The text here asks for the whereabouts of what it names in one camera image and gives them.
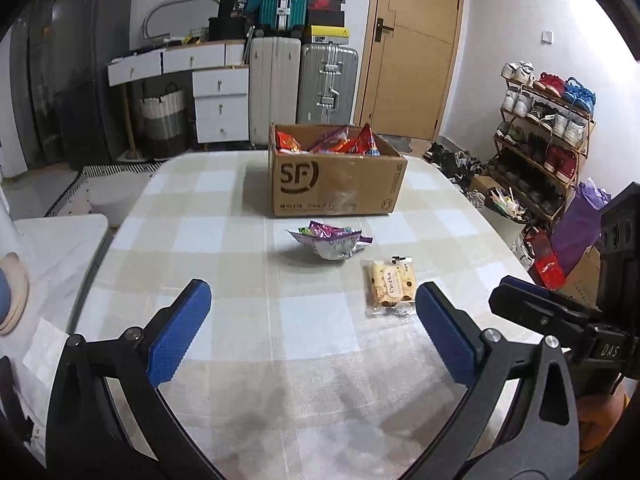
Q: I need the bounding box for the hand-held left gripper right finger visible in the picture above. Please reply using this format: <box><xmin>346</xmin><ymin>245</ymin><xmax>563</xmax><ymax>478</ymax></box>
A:
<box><xmin>400</xmin><ymin>281</ymin><xmax>581</xmax><ymax>480</ymax></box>

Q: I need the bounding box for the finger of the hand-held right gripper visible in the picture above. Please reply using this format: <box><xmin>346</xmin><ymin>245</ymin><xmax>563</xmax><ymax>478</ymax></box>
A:
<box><xmin>500</xmin><ymin>275</ymin><xmax>605</xmax><ymax>319</ymax></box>
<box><xmin>488</xmin><ymin>286</ymin><xmax>601</xmax><ymax>349</ymax></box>

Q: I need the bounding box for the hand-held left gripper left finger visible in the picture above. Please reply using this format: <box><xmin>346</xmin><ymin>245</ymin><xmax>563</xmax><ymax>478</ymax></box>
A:
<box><xmin>45</xmin><ymin>279</ymin><xmax>226</xmax><ymax>480</ymax></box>

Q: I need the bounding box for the clear biscuit packet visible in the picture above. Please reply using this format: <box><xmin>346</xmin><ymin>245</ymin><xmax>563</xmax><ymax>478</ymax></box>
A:
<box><xmin>362</xmin><ymin>256</ymin><xmax>418</xmax><ymax>317</ymax></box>

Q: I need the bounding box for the purple candy packet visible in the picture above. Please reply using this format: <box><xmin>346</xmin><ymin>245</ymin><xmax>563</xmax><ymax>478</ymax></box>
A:
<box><xmin>287</xmin><ymin>220</ymin><xmax>375</xmax><ymax>261</ymax></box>

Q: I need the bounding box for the brown cardboard box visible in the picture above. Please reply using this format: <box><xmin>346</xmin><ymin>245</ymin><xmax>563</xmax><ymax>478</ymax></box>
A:
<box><xmin>268</xmin><ymin>122</ymin><xmax>408</xmax><ymax>218</ymax></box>

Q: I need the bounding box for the red chip bag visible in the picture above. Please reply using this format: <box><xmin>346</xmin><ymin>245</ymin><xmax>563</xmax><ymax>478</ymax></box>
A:
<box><xmin>347</xmin><ymin>123</ymin><xmax>381</xmax><ymax>157</ymax></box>

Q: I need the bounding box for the large red cookie packet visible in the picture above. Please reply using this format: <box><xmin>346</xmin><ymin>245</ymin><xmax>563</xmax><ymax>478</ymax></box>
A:
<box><xmin>275</xmin><ymin>130</ymin><xmax>303</xmax><ymax>153</ymax></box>

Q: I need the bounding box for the purple white snack box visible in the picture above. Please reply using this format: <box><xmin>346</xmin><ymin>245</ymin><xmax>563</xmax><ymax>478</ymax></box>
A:
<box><xmin>307</xmin><ymin>127</ymin><xmax>351</xmax><ymax>153</ymax></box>

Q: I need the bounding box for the person's right forearm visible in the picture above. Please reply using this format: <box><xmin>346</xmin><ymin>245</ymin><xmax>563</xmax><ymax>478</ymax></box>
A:
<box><xmin>575</xmin><ymin>385</ymin><xmax>640</xmax><ymax>466</ymax></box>

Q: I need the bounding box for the large brown carton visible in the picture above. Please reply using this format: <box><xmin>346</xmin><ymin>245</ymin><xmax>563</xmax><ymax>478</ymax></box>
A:
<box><xmin>555</xmin><ymin>247</ymin><xmax>603</xmax><ymax>306</ymax></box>

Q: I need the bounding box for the purple bag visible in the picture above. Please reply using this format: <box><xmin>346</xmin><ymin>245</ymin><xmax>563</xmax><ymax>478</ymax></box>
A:
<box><xmin>550</xmin><ymin>177</ymin><xmax>613</xmax><ymax>276</ymax></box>

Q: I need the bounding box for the white waste bin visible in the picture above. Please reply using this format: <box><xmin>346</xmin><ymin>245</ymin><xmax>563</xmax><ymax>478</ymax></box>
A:
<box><xmin>487</xmin><ymin>187</ymin><xmax>531</xmax><ymax>251</ymax></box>

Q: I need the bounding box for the wooden shoe rack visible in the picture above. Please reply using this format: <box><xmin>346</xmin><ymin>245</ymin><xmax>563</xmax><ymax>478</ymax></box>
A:
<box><xmin>487</xmin><ymin>77</ymin><xmax>598</xmax><ymax>221</ymax></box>

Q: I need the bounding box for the white paper sheet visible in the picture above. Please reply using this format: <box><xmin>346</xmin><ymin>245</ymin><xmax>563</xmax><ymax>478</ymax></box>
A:
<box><xmin>22</xmin><ymin>317</ymin><xmax>68</xmax><ymax>391</ymax></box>

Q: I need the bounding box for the pile of shoes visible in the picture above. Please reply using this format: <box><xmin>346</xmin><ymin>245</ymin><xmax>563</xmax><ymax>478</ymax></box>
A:
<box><xmin>422</xmin><ymin>141</ymin><xmax>488</xmax><ymax>193</ymax></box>

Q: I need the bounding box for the grey round stool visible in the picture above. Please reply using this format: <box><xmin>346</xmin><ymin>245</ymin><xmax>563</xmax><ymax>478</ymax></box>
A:
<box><xmin>87</xmin><ymin>180</ymin><xmax>146</xmax><ymax>226</ymax></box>

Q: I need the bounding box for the shoe rack with shoes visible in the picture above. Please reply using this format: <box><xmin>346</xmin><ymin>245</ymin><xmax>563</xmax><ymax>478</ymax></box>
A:
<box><xmin>495</xmin><ymin>60</ymin><xmax>598</xmax><ymax>216</ymax></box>

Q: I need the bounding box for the round wooden board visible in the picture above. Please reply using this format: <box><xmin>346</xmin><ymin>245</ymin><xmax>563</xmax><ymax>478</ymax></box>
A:
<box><xmin>0</xmin><ymin>254</ymin><xmax>30</xmax><ymax>336</ymax></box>

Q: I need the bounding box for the striped rug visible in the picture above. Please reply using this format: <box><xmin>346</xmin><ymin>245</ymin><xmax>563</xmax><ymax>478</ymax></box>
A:
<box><xmin>45</xmin><ymin>162</ymin><xmax>161</xmax><ymax>218</ymax></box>

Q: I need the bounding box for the grey woven laundry basket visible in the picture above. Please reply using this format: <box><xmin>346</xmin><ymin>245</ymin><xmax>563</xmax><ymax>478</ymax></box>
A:
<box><xmin>137</xmin><ymin>82</ymin><xmax>188</xmax><ymax>158</ymax></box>

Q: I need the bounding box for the white drawer cabinet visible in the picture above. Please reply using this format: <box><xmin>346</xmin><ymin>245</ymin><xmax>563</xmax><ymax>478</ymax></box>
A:
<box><xmin>107</xmin><ymin>40</ymin><xmax>251</xmax><ymax>145</ymax></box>

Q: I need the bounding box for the wooden door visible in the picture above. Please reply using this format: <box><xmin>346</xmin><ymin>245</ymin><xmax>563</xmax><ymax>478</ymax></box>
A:
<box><xmin>356</xmin><ymin>0</ymin><xmax>466</xmax><ymax>142</ymax></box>

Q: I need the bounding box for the white suitcase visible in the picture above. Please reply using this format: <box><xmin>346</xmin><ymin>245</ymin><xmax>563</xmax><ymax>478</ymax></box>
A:
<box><xmin>249</xmin><ymin>36</ymin><xmax>302</xmax><ymax>148</ymax></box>

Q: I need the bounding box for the silver suitcase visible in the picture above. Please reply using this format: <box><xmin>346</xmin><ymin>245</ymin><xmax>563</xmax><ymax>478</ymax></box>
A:
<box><xmin>296</xmin><ymin>42</ymin><xmax>360</xmax><ymax>126</ymax></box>

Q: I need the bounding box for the dark grey refrigerator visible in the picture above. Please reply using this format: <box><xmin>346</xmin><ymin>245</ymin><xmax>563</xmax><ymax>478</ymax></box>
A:
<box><xmin>50</xmin><ymin>0</ymin><xmax>133</xmax><ymax>166</ymax></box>

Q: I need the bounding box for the dark glass cabinet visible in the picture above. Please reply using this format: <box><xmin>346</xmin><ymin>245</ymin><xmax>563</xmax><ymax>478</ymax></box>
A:
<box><xmin>9</xmin><ymin>7</ymin><xmax>56</xmax><ymax>163</ymax></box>

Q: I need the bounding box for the yellow box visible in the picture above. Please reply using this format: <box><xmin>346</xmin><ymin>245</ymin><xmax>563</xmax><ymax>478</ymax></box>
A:
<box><xmin>310</xmin><ymin>25</ymin><xmax>351</xmax><ymax>46</ymax></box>

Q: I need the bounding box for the black bag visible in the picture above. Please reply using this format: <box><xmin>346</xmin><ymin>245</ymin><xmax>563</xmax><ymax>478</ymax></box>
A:
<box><xmin>217</xmin><ymin>0</ymin><xmax>251</xmax><ymax>41</ymax></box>

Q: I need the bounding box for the stack of shoe boxes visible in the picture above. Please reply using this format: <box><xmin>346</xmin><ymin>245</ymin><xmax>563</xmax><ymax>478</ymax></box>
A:
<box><xmin>306</xmin><ymin>0</ymin><xmax>347</xmax><ymax>28</ymax></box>

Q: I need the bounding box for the grey bent hose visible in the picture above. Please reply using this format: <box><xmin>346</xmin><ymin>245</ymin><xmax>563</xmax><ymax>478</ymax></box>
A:
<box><xmin>142</xmin><ymin>0</ymin><xmax>221</xmax><ymax>41</ymax></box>

